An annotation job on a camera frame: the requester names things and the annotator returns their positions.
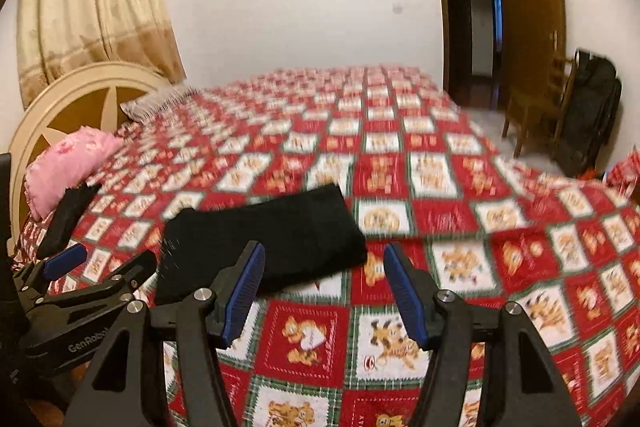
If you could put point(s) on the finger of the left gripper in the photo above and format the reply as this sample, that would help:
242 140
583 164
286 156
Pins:
126 279
39 275

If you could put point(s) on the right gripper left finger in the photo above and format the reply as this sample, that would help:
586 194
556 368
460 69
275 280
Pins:
125 384

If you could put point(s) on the black pants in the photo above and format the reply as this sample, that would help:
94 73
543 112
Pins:
306 236

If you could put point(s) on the folded black garment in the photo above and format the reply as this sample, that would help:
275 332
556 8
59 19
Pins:
66 216

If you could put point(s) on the pink pillow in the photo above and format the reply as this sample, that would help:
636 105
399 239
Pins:
65 165

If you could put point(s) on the striped grey pillow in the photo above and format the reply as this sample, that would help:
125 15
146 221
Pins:
147 106

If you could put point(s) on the cream wooden headboard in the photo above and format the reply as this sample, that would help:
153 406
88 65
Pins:
89 96

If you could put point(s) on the red plaid bag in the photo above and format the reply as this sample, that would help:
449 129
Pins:
623 178

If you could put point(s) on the red patchwork bedspread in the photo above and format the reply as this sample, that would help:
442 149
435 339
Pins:
413 169

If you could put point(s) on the beige patterned curtain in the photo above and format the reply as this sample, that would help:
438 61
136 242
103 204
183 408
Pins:
55 37

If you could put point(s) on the wooden chair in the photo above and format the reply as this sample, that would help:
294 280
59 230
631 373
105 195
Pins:
540 117

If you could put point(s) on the black folded bag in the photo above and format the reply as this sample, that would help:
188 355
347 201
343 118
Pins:
590 115

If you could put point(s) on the brown wooden door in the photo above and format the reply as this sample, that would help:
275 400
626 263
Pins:
533 32

